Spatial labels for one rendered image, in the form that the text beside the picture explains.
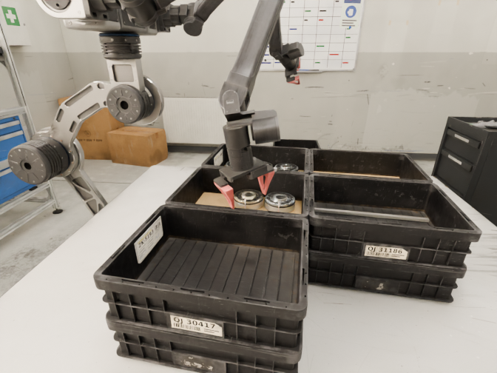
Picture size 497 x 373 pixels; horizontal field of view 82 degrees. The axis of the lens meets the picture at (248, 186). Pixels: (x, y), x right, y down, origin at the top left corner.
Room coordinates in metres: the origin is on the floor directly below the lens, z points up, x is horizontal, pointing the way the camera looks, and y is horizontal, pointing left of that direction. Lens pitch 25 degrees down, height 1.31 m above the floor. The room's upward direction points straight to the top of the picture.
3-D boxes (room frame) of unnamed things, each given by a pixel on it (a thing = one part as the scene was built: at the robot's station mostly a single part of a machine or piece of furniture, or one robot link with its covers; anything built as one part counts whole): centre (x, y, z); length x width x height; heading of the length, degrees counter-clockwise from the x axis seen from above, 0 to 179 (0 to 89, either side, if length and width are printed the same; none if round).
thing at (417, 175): (1.03, -0.44, 0.87); 0.40 x 0.30 x 0.11; 79
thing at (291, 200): (0.87, -0.11, 0.86); 0.10 x 0.10 x 0.01
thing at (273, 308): (0.52, 0.07, 0.92); 0.40 x 0.30 x 0.02; 79
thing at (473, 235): (0.74, -0.38, 0.92); 0.40 x 0.30 x 0.02; 79
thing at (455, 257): (0.74, -0.38, 0.87); 0.40 x 0.30 x 0.11; 79
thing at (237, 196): (0.89, 0.00, 0.86); 0.10 x 0.10 x 0.01
